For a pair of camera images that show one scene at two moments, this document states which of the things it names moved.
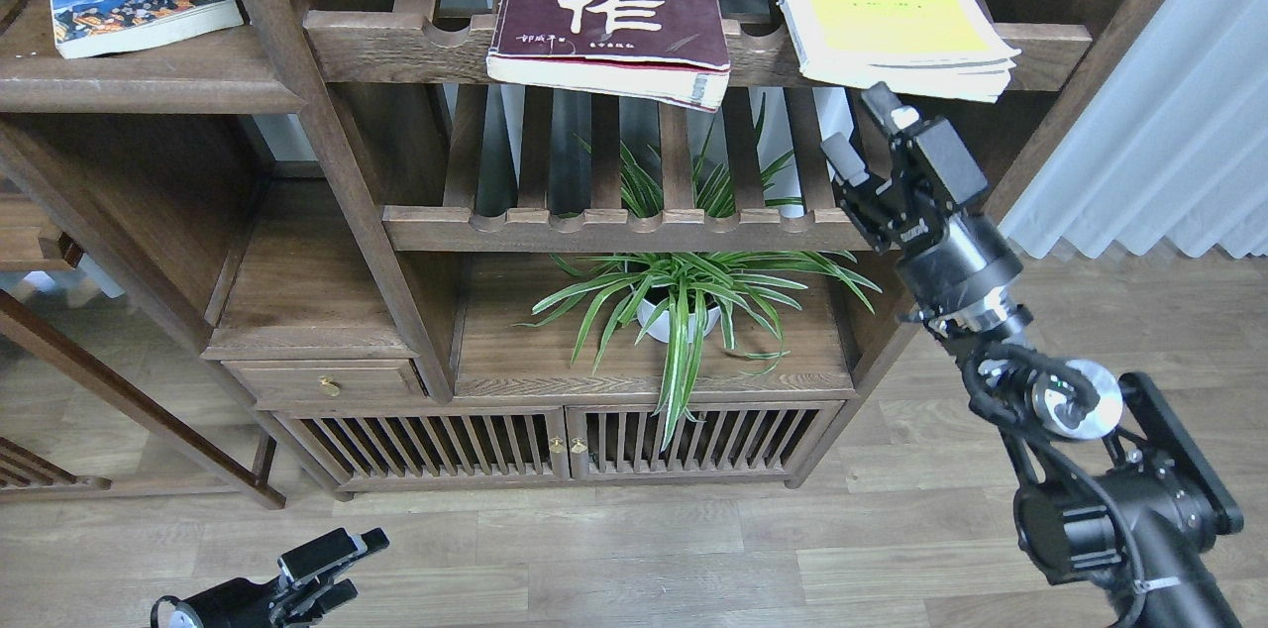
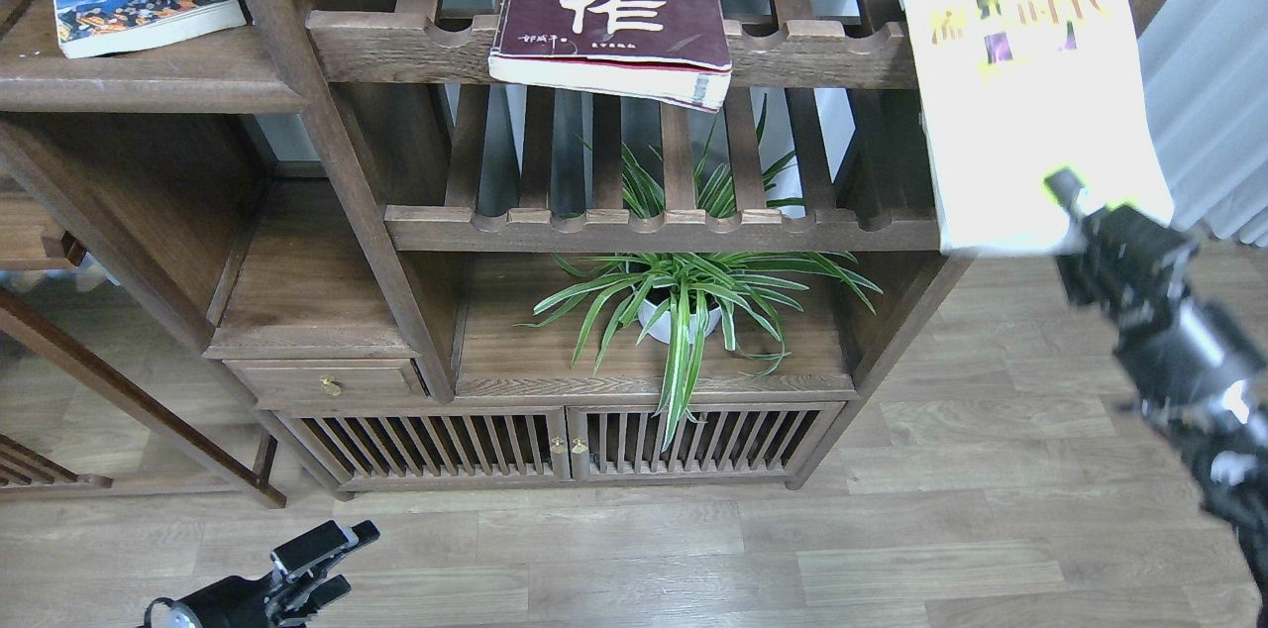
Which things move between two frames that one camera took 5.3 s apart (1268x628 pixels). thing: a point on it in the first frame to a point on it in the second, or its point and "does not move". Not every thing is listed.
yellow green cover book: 889,6 to 1034,65
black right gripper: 961,266 to 1177,353
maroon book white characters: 628,9 does not move
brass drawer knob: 328,386 does not move
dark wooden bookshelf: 409,276 does not move
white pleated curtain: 1177,151 does not move
